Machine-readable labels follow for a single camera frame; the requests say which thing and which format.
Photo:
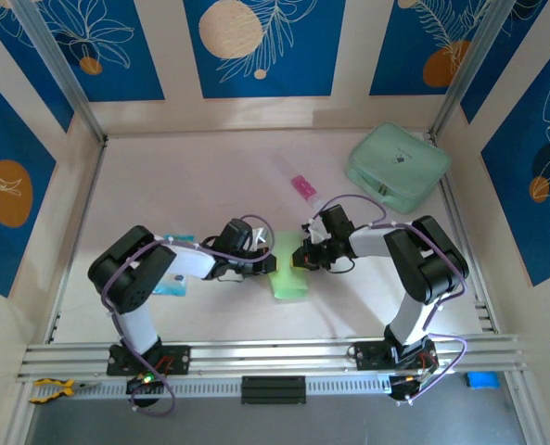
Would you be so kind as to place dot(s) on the light green paper sheet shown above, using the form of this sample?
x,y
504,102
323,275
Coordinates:
x,y
288,278

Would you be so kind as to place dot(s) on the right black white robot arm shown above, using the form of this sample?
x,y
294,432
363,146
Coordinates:
x,y
423,264

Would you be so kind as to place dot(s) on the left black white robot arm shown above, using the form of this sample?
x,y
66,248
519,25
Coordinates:
x,y
131,278

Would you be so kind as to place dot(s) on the pink capped clear tube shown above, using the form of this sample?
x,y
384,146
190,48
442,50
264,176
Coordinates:
x,y
304,186

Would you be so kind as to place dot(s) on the blue wet wipes packet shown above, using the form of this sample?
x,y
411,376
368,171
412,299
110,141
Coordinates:
x,y
172,287

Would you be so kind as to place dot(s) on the mint green zip pouch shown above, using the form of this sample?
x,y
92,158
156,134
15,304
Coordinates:
x,y
395,157

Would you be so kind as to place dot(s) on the black plastic block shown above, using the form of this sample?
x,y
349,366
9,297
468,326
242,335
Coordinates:
x,y
273,389

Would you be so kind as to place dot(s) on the blue sponge block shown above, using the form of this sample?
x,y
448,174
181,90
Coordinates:
x,y
482,380

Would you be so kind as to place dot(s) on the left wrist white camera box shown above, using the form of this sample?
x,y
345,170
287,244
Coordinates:
x,y
258,236

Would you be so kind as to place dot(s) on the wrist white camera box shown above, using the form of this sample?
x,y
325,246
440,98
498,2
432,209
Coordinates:
x,y
315,232
258,236

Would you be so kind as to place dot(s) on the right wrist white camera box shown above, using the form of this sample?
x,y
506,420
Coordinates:
x,y
315,232

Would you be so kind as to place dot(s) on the aluminium rail frame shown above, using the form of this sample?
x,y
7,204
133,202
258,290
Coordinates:
x,y
279,357

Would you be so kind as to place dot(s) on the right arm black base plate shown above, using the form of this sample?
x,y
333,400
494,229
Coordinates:
x,y
367,356

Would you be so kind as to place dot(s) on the aluminium side rail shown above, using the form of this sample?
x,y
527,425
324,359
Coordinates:
x,y
55,324
463,232

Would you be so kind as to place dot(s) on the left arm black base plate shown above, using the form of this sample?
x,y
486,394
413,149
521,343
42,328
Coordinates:
x,y
179,359

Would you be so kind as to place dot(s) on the aluminium corner post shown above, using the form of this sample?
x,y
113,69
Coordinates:
x,y
62,69
470,69

